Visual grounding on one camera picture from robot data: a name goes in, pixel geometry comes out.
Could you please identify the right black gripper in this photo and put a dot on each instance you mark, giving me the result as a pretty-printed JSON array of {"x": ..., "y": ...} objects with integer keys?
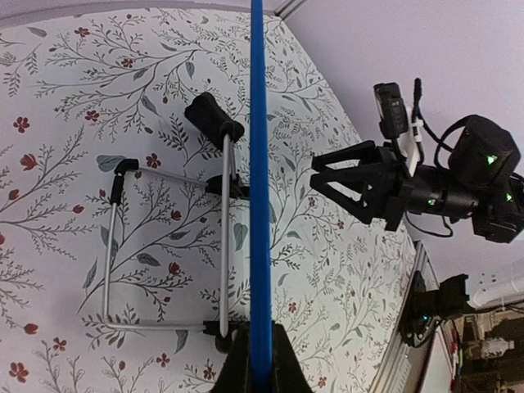
[{"x": 378, "y": 187}]

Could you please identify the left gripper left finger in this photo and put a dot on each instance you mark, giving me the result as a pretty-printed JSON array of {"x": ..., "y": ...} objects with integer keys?
[{"x": 235, "y": 375}]

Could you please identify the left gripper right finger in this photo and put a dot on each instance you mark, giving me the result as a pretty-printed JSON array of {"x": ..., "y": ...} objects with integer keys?
[{"x": 286, "y": 374}]

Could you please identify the small blue-framed whiteboard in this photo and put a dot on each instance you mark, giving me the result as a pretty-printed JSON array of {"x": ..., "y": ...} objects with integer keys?
[{"x": 260, "y": 276}]

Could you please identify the yellow black eraser sponge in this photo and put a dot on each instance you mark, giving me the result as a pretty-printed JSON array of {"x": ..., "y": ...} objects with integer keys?
[{"x": 210, "y": 119}]

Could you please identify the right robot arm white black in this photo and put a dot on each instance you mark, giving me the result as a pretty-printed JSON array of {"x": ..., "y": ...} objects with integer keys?
[{"x": 478, "y": 183}]

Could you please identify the floral patterned table mat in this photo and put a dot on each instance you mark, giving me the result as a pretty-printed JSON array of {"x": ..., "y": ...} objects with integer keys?
[{"x": 104, "y": 221}]

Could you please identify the front aluminium rail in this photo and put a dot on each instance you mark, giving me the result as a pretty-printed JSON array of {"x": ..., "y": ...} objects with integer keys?
[{"x": 403, "y": 366}]

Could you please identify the right aluminium frame post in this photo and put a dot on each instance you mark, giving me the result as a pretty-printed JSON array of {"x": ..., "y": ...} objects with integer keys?
[{"x": 288, "y": 7}]

